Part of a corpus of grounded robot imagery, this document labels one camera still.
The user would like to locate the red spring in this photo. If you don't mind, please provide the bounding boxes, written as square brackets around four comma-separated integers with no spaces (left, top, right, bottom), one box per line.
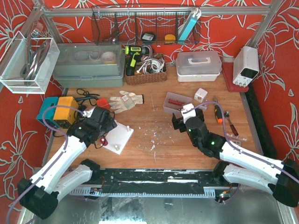
[168,98,185,106]
[100,136,108,146]

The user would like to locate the beige work glove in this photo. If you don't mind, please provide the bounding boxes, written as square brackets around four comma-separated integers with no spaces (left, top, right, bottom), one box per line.
[108,90,144,114]

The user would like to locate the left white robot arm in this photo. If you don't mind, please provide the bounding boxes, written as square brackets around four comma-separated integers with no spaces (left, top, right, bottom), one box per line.
[17,106,117,220]

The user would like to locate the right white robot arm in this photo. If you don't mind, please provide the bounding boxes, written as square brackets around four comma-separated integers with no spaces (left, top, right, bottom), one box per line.
[171,109,299,207]

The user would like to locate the translucent plastic spring box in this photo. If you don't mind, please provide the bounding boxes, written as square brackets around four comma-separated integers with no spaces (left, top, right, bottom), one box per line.
[163,92,192,116]

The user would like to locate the red cube adapter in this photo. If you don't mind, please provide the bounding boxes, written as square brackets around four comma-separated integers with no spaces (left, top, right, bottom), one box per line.
[96,98,110,110]

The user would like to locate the white cube power adapter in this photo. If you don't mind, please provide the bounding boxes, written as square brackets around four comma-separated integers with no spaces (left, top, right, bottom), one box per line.
[194,88,208,103]

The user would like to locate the teal and yellow device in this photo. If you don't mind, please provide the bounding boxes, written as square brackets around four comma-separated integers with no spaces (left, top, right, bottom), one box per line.
[36,97,79,129]

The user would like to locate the small clear parts case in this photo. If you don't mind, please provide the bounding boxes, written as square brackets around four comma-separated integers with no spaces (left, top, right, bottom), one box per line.
[227,135,247,146]

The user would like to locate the white plastic storage case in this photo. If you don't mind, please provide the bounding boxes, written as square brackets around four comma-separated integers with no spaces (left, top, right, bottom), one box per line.
[176,51,222,82]

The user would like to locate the grey green plastic toolbox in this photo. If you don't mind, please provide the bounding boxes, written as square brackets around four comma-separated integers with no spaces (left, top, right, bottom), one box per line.
[53,43,125,88]

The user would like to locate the red mat under supply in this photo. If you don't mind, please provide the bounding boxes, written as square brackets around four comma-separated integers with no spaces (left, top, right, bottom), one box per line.
[222,62,249,93]

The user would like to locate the woven wicker basket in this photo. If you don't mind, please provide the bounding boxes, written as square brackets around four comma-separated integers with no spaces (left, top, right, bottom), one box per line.
[125,53,167,85]

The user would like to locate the white bench power supply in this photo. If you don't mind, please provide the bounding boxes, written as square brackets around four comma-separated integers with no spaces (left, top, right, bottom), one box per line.
[233,46,259,88]

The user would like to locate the yellow tape measure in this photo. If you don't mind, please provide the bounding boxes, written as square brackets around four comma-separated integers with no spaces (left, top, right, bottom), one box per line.
[164,34,176,44]

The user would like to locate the blue white power strip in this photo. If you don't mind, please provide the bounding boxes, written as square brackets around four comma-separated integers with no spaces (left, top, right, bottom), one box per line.
[178,8,202,44]

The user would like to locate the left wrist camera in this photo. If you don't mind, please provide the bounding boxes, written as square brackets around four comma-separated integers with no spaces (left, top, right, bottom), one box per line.
[82,107,96,118]

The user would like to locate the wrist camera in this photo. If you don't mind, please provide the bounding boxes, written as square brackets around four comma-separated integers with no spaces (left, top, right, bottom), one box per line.
[180,103,196,124]
[82,107,96,118]

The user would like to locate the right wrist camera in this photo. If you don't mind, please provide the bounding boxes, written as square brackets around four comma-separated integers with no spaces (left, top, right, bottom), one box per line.
[180,103,196,124]

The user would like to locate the white peg base plate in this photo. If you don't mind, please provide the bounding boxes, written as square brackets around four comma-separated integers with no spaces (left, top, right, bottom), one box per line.
[103,121,134,155]

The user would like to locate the black cable bundle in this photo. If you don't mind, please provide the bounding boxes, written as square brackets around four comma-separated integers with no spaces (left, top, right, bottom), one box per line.
[52,88,101,138]

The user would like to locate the orange handle screwdriver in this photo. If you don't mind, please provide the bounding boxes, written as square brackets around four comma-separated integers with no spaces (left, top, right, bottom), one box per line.
[214,104,223,124]

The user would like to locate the red handle ratchet wrench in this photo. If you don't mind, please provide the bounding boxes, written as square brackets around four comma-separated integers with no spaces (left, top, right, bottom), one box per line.
[224,111,239,136]

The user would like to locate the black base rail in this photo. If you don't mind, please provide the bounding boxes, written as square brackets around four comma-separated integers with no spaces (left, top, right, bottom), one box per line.
[70,168,237,198]

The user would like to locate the yellow green cordless drill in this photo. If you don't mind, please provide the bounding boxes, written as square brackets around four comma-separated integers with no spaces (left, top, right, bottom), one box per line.
[124,45,150,76]

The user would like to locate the clear acrylic wall bin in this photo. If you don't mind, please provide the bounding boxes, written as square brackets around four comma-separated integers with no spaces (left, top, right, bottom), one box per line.
[0,32,60,94]

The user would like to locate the black wire hanging basket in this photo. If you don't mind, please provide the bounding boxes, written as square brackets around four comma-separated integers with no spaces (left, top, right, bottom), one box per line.
[91,5,202,46]

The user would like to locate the aluminium frame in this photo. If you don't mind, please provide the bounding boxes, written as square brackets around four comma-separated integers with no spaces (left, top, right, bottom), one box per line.
[0,0,289,70]

